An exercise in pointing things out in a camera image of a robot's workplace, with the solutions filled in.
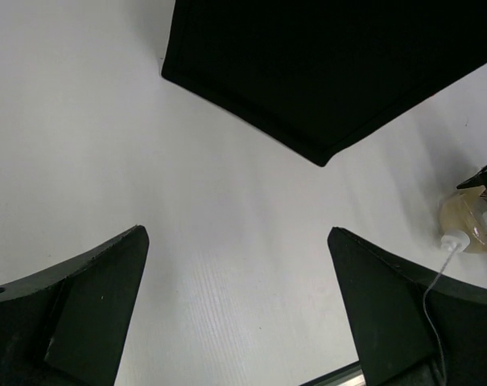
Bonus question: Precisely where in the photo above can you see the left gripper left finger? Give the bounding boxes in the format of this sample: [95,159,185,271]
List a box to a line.
[0,225,149,385]

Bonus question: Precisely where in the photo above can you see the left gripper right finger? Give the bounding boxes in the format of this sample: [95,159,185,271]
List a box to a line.
[328,228,487,385]

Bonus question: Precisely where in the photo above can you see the black canvas bag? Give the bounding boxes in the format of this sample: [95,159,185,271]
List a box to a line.
[162,1,487,166]

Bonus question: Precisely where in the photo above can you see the amber soap refill bottle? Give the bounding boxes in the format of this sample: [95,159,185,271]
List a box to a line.
[439,186,487,254]

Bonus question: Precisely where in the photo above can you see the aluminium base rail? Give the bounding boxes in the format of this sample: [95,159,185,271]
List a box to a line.
[302,362,366,386]

